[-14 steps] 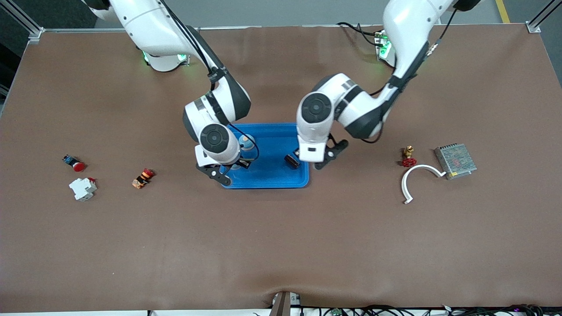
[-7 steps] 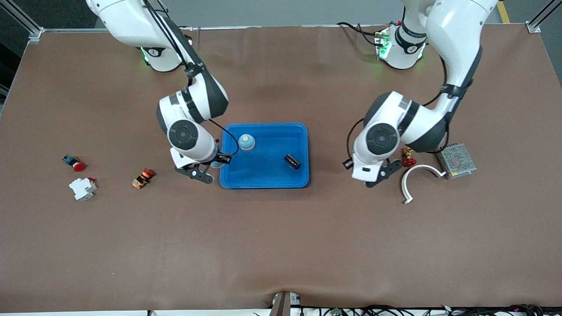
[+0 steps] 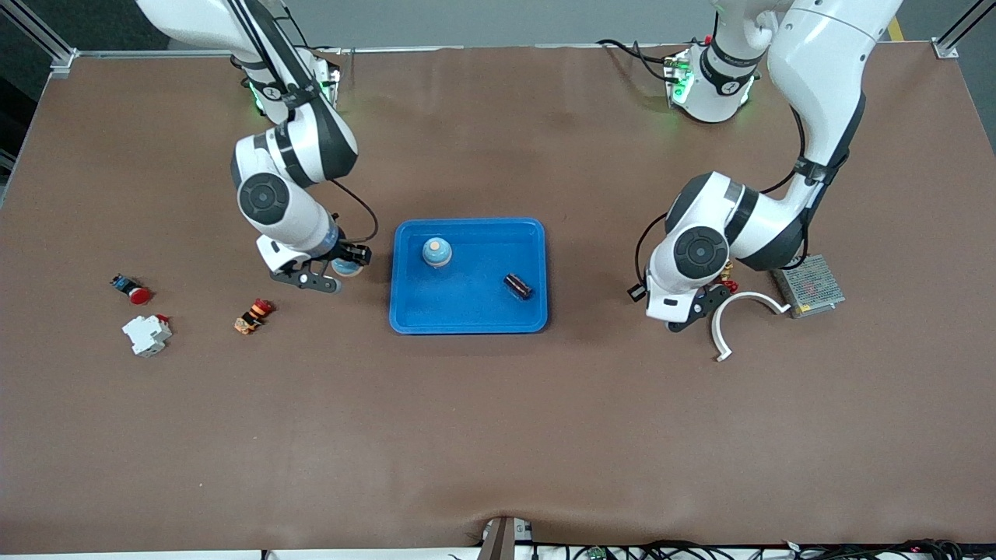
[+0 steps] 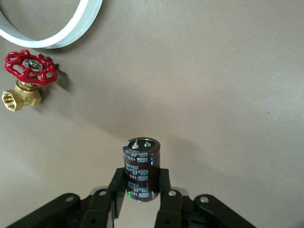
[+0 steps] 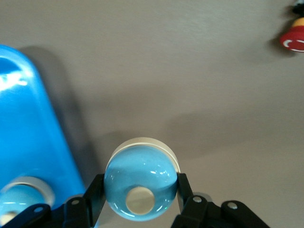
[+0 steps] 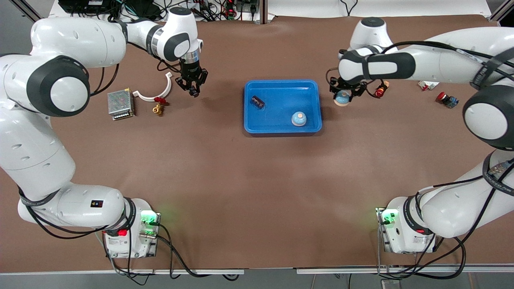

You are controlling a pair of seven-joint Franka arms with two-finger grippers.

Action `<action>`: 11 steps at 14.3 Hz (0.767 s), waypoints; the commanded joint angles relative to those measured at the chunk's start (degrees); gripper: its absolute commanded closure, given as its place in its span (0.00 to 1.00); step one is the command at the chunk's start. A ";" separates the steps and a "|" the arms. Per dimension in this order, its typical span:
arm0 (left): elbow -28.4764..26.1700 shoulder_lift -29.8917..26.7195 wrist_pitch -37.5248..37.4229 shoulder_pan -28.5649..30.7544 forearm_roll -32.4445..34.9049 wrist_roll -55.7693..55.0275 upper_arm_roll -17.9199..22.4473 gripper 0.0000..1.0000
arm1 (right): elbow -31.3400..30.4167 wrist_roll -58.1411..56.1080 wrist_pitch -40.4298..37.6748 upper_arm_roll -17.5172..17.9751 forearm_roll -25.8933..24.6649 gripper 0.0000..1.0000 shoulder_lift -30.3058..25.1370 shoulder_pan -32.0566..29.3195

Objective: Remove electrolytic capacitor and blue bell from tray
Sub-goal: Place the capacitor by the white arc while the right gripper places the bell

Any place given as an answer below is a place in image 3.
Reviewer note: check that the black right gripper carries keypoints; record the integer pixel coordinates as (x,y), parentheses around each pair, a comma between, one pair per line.
(349,253)

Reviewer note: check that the light blue dome bell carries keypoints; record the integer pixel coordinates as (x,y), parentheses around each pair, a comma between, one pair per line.
(347,270)
(436,250)

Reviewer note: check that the black cylindrical capacitor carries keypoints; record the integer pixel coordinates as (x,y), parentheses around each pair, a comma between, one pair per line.
(517,285)

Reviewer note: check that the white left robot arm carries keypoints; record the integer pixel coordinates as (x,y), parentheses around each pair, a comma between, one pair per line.
(817,47)

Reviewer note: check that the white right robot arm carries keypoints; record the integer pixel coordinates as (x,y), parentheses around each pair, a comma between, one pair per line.
(292,222)

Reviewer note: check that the blue plastic tray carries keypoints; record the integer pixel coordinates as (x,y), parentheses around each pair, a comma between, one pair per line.
(467,303)

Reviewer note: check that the red mushroom push button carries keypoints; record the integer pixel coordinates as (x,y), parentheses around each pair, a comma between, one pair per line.
(140,295)

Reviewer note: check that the white circuit breaker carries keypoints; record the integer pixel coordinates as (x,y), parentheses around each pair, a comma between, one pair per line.
(145,334)

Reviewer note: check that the white curved plastic strip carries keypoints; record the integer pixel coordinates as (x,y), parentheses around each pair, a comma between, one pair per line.
(717,330)

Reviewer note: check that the metal mesh power supply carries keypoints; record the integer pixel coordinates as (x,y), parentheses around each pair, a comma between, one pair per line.
(813,286)

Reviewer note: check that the orange black red switch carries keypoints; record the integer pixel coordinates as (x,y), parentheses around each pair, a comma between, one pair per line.
(250,319)

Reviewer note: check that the table edge clamp bracket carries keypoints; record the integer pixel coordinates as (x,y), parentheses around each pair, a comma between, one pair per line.
(502,540)

